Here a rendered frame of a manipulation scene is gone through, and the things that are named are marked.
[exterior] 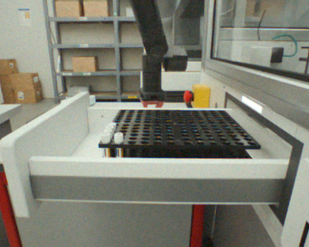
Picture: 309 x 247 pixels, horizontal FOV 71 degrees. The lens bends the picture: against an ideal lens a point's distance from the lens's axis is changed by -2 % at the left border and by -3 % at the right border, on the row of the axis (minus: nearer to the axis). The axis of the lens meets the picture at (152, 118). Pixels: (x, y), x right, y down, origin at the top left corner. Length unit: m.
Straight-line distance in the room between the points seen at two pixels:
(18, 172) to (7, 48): 5.08
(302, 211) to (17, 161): 0.31
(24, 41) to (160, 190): 4.99
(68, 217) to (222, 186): 0.50
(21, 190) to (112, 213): 0.37
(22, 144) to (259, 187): 0.29
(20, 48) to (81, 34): 1.27
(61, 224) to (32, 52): 4.59
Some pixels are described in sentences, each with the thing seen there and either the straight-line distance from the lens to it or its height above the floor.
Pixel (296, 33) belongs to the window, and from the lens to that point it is 0.34.
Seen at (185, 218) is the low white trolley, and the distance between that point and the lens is 0.65.
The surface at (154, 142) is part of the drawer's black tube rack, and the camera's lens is 0.31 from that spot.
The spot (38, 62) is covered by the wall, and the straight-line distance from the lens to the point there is 5.09.
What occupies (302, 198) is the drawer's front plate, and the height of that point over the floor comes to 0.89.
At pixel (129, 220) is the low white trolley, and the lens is 0.66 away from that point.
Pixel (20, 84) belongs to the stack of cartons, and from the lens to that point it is 4.88.
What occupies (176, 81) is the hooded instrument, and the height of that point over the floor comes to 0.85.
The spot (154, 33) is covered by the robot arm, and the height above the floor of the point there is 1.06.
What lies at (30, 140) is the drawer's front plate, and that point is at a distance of 0.32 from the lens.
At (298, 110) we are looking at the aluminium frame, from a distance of 0.29.
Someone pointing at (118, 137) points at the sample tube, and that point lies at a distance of 0.30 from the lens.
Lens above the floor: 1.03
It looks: 18 degrees down
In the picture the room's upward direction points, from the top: straight up
